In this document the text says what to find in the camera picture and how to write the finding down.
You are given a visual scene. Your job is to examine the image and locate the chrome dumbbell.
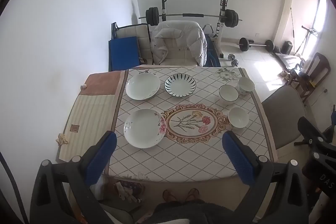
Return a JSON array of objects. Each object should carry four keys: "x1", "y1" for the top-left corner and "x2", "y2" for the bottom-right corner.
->
[{"x1": 227, "y1": 53, "x2": 239, "y2": 67}]

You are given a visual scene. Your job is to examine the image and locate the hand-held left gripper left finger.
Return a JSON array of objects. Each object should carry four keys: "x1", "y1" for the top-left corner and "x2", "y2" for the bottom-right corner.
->
[{"x1": 30, "y1": 131, "x2": 137, "y2": 224}]

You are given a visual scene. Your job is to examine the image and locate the black cable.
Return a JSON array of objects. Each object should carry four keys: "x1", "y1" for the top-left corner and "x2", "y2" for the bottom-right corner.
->
[{"x1": 0, "y1": 153, "x2": 29, "y2": 224}]

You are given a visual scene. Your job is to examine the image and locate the beige cushioned folding chair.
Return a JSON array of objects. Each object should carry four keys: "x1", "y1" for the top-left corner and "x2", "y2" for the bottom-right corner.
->
[{"x1": 115, "y1": 23, "x2": 154, "y2": 65}]

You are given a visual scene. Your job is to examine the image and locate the diamond pattern floral tablecloth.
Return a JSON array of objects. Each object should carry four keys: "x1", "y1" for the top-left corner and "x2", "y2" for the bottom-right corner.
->
[{"x1": 105, "y1": 67, "x2": 277, "y2": 182}]

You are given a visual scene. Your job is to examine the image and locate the white plate pink flowers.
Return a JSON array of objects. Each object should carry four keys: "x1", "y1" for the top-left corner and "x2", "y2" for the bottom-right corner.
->
[{"x1": 123, "y1": 109, "x2": 167, "y2": 149}]

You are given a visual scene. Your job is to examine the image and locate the person's dark fleece clothing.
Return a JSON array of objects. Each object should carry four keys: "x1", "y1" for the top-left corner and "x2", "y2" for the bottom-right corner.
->
[{"x1": 152, "y1": 200, "x2": 237, "y2": 224}]

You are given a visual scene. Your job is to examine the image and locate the dark printed bag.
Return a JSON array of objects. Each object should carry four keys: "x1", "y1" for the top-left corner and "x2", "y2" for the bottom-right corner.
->
[{"x1": 113, "y1": 179, "x2": 146, "y2": 205}]

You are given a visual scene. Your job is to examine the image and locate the yellowish crumpled tissue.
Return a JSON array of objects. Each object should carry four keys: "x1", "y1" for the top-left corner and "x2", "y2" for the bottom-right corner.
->
[{"x1": 55, "y1": 133, "x2": 69, "y2": 146}]

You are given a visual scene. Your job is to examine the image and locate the dark wooden chair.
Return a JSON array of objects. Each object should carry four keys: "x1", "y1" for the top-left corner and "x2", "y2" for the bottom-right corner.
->
[{"x1": 289, "y1": 52, "x2": 331, "y2": 104}]

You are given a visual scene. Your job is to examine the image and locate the beige brown striped mat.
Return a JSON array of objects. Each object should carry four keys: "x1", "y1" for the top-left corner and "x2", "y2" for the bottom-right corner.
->
[{"x1": 58, "y1": 70, "x2": 129, "y2": 163}]

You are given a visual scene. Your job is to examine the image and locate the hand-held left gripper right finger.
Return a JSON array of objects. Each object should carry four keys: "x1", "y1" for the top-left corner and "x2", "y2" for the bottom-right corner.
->
[{"x1": 222, "y1": 130, "x2": 309, "y2": 224}]

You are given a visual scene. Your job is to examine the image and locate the plain white plate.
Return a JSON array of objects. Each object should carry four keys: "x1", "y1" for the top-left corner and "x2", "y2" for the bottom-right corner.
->
[{"x1": 125, "y1": 73, "x2": 161, "y2": 101}]

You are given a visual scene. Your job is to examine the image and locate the white bowl colourful print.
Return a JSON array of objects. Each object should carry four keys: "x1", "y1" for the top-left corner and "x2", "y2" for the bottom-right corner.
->
[{"x1": 238, "y1": 77, "x2": 255, "y2": 97}]

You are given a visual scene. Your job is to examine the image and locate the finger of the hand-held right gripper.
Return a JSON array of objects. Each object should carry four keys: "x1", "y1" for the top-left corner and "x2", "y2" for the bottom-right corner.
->
[
  {"x1": 297, "y1": 116, "x2": 336, "y2": 159},
  {"x1": 330, "y1": 106, "x2": 336, "y2": 135}
]

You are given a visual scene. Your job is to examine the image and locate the plain white bowl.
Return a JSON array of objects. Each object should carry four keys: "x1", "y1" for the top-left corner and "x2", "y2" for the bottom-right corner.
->
[{"x1": 227, "y1": 107, "x2": 249, "y2": 129}]

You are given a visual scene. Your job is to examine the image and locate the white bowl dark rim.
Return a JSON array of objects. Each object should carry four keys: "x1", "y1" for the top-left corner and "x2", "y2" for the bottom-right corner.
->
[{"x1": 219, "y1": 84, "x2": 239, "y2": 105}]

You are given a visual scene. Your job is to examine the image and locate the grey upholstered chair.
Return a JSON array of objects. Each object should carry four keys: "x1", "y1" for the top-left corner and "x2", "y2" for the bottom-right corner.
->
[{"x1": 261, "y1": 85, "x2": 307, "y2": 149}]

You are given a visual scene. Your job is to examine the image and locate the white down jacket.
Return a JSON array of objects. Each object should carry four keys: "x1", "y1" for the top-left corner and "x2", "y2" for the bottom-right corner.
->
[{"x1": 150, "y1": 21, "x2": 208, "y2": 67}]

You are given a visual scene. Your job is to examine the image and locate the short barbell black plates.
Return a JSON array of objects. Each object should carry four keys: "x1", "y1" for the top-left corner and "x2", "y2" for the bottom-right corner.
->
[{"x1": 238, "y1": 38, "x2": 275, "y2": 52}]

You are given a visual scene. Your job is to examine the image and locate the blue bench pad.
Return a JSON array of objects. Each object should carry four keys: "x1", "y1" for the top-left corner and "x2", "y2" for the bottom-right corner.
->
[{"x1": 205, "y1": 34, "x2": 221, "y2": 67}]

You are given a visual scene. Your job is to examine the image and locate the window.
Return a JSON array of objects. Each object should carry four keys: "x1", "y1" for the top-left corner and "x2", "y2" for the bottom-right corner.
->
[{"x1": 314, "y1": 0, "x2": 328, "y2": 33}]

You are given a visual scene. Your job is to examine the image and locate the grey exercise machine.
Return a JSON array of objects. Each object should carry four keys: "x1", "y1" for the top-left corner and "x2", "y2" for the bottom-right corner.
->
[{"x1": 294, "y1": 25, "x2": 319, "y2": 56}]

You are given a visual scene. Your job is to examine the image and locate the long barbell black plates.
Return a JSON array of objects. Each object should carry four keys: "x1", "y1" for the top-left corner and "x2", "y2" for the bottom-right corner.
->
[{"x1": 139, "y1": 7, "x2": 242, "y2": 28}]

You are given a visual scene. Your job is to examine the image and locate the blue striped plate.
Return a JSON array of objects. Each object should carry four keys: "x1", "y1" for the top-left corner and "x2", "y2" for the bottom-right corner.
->
[{"x1": 164, "y1": 73, "x2": 197, "y2": 97}]

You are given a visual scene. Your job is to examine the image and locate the white weight bench rack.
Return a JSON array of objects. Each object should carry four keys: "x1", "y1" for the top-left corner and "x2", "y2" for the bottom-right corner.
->
[{"x1": 160, "y1": 0, "x2": 229, "y2": 59}]

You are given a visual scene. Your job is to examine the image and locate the person's right foot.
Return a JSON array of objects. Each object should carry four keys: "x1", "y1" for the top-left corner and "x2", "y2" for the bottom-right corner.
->
[{"x1": 185, "y1": 188, "x2": 200, "y2": 202}]

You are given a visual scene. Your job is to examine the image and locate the white gloves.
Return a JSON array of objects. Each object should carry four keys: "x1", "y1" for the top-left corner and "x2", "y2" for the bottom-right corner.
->
[{"x1": 115, "y1": 181, "x2": 139, "y2": 203}]

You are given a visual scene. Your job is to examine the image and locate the black metal frame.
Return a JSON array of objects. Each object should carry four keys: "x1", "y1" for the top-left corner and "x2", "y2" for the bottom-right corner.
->
[{"x1": 108, "y1": 22, "x2": 119, "y2": 72}]

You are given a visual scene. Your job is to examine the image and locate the blue folded mat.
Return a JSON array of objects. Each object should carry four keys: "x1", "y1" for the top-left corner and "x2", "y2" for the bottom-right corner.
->
[{"x1": 109, "y1": 36, "x2": 139, "y2": 71}]

